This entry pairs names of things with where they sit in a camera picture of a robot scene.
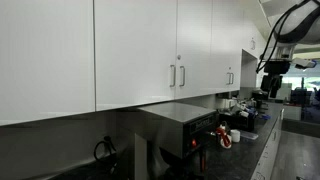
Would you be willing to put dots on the black condiment caddy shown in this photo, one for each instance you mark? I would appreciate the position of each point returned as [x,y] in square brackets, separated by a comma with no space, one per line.
[235,122]

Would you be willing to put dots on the round silver door lock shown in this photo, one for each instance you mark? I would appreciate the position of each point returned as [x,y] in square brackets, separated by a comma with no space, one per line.
[179,57]

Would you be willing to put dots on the small blue packet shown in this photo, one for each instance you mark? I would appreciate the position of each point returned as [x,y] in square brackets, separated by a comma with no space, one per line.
[265,116]

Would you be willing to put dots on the white napkin box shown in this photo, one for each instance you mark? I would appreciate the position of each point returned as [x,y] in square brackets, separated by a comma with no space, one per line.
[230,104]

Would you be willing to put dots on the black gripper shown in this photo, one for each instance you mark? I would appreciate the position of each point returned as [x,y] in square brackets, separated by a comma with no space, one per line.
[276,68]

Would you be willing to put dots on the white cup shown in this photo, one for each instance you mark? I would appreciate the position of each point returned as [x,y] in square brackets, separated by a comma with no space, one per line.
[235,136]

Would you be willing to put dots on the stainless steel coffee machine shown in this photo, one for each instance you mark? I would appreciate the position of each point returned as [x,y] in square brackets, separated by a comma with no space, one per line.
[173,130]

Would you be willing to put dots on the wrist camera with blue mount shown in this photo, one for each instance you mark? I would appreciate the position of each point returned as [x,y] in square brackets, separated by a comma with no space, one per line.
[301,62]

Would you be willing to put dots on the white base cabinets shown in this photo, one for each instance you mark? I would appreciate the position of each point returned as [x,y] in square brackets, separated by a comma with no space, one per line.
[266,156]

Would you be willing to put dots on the black coffee maker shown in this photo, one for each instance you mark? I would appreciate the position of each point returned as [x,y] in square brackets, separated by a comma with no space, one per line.
[257,98]

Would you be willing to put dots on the clear plastic container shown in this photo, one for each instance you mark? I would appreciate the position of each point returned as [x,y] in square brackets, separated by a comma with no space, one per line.
[249,135]

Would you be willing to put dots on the white cabinet door with lock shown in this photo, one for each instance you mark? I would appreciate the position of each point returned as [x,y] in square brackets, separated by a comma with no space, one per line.
[195,40]

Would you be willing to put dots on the dark office furniture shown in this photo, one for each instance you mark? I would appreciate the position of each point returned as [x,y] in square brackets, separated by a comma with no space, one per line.
[301,100]

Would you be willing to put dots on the white office partition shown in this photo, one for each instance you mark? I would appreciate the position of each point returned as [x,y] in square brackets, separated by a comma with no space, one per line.
[287,92]

